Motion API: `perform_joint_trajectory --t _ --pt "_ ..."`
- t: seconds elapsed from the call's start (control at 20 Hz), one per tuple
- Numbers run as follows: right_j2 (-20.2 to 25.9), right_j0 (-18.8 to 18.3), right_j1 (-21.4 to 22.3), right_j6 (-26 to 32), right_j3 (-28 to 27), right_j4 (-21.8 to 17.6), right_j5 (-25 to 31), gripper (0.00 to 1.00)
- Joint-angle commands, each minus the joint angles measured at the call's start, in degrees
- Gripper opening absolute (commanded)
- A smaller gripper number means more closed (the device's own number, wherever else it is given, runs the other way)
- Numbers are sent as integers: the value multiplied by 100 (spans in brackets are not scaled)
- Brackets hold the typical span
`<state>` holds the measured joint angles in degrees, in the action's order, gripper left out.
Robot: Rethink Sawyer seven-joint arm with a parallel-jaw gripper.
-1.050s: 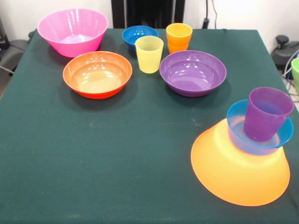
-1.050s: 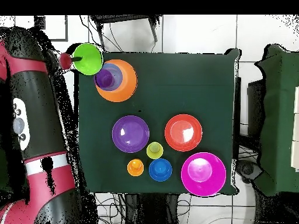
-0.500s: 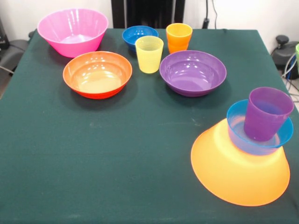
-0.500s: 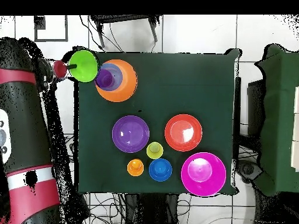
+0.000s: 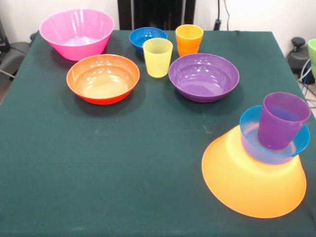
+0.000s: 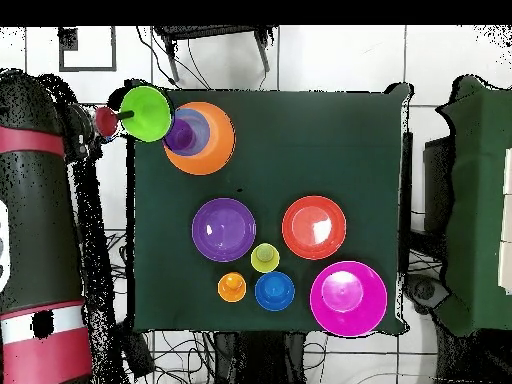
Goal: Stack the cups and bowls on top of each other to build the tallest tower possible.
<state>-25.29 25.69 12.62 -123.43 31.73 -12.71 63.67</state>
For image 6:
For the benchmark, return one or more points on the dark green tablecloth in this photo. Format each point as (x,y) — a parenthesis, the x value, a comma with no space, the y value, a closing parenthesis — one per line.
(300,160)

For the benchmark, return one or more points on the green bowl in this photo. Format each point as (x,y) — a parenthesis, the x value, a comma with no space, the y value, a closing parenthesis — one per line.
(150,114)

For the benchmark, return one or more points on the green cloth covered side table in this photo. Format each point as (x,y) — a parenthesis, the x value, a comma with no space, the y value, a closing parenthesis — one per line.
(480,200)

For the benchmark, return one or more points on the purple bowl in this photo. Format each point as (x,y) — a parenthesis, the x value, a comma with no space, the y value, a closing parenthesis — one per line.
(224,230)

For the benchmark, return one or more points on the dark blue bowl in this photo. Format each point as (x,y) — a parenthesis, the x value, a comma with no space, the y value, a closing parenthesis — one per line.
(274,291)

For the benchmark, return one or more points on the light blue bowl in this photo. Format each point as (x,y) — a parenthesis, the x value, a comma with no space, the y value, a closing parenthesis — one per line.
(203,130)

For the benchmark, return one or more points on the pink bowl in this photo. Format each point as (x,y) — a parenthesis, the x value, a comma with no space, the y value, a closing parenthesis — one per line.
(348,298)

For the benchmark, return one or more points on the orange cup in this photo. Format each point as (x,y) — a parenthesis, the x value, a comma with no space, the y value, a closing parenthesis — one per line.
(232,287)

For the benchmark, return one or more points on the black power strip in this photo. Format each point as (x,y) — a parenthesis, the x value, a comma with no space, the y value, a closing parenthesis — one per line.
(138,352)

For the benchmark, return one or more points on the red bowl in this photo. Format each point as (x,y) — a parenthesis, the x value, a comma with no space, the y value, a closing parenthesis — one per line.
(314,228)

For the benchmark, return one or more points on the large yellow-orange bowl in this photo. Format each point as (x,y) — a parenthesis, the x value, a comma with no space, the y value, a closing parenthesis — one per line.
(220,148)

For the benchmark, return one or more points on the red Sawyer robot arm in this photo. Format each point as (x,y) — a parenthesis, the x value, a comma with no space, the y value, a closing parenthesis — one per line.
(36,224)

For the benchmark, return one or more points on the yellow cup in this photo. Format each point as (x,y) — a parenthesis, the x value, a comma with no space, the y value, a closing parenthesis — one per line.
(264,258)

